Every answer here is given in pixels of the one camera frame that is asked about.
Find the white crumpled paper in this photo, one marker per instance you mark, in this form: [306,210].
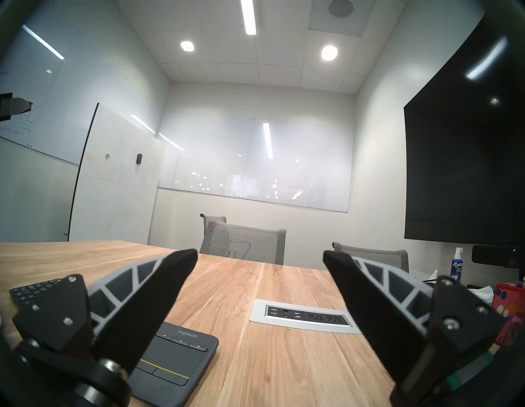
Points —
[484,293]

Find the round ceiling speaker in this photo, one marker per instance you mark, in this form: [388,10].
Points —
[340,7]

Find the large black wall screen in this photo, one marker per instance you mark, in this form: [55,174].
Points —
[463,164]

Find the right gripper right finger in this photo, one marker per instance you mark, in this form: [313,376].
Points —
[381,312]

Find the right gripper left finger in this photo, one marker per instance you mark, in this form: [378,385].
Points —
[135,303]

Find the black video sound bar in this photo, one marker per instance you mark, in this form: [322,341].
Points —
[492,254]

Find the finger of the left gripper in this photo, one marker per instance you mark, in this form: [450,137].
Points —
[10,107]

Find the grey mesh office chair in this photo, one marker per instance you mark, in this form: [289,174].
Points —
[381,256]

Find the grey mesh chair wide back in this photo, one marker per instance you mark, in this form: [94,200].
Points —
[246,244]

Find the glass wall whiteboard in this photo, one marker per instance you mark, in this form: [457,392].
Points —
[266,164]

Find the round ceiling light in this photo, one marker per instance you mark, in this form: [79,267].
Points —
[187,46]
[329,53]

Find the freestanding whiteboard on stand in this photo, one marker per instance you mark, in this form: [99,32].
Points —
[115,184]

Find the whiteboard cleaner spray bottle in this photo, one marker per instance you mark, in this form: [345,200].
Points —
[456,268]

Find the linear ceiling light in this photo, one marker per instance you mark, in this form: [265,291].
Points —
[248,16]

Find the silver table power outlet box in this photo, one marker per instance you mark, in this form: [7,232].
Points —
[307,316]

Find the wall whiteboard with writing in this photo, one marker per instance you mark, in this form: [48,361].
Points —
[41,102]

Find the red floral tissue box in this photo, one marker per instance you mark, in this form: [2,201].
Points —
[510,312]

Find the grey chair with armrests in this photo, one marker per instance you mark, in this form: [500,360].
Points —
[211,217]

